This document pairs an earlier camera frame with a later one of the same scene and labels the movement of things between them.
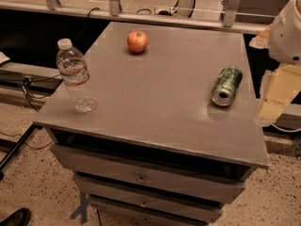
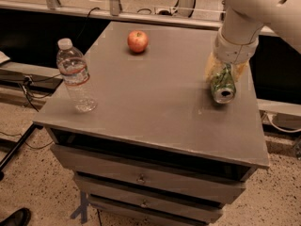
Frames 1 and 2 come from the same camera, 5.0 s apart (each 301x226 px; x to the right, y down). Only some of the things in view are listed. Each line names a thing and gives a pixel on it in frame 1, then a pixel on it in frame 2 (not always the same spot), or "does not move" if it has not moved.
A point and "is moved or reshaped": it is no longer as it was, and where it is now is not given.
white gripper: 286,40 to 234,52
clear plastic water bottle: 71,61 does not move
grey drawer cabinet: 174,136 does not move
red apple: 137,40 does not move
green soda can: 229,79 is moved or reshaped
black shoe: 19,217 does not move
